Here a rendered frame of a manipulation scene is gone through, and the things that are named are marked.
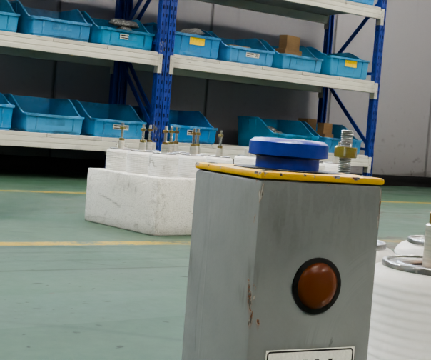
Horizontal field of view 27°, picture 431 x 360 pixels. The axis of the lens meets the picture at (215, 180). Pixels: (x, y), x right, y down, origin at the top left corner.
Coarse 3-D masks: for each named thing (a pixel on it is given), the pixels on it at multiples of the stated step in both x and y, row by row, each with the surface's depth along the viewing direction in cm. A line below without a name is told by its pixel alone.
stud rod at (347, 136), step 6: (342, 132) 70; (348, 132) 69; (342, 138) 69; (348, 138) 69; (342, 144) 69; (348, 144) 69; (342, 162) 70; (348, 162) 70; (342, 168) 70; (348, 168) 70
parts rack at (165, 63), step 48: (240, 0) 637; (288, 0) 589; (336, 0) 613; (384, 0) 639; (0, 48) 539; (48, 48) 495; (96, 48) 512; (144, 96) 560; (336, 96) 674; (0, 144) 484; (48, 144) 500; (96, 144) 518
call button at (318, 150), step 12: (252, 144) 44; (264, 144) 43; (276, 144) 43; (288, 144) 43; (300, 144) 43; (312, 144) 43; (324, 144) 44; (264, 156) 44; (276, 156) 43; (288, 156) 43; (300, 156) 43; (312, 156) 43; (324, 156) 44; (276, 168) 43; (288, 168) 43; (300, 168) 43; (312, 168) 44
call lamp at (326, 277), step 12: (312, 264) 42; (324, 264) 42; (300, 276) 41; (312, 276) 41; (324, 276) 42; (336, 276) 42; (300, 288) 41; (312, 288) 42; (324, 288) 42; (336, 288) 42; (300, 300) 42; (312, 300) 42; (324, 300) 42
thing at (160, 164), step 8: (160, 152) 286; (152, 160) 280; (160, 160) 279; (168, 160) 279; (176, 160) 281; (152, 168) 280; (160, 168) 279; (168, 168) 279; (176, 168) 282; (160, 176) 279; (168, 176) 279; (176, 176) 282
